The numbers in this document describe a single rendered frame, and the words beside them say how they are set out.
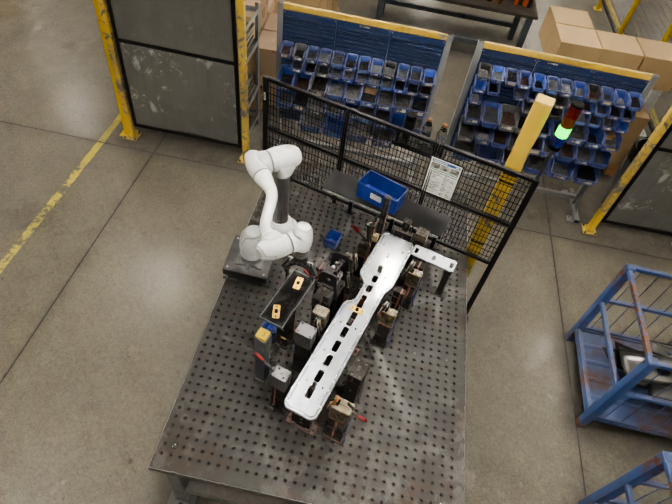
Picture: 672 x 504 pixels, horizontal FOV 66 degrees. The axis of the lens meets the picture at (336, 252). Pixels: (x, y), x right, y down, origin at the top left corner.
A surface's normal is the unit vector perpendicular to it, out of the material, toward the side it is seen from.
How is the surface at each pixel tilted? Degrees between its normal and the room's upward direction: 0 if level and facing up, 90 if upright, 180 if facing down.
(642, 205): 89
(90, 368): 0
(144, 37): 90
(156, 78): 89
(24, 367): 0
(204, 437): 0
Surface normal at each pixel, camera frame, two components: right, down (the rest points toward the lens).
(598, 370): 0.11, -0.65
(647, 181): -0.15, 0.75
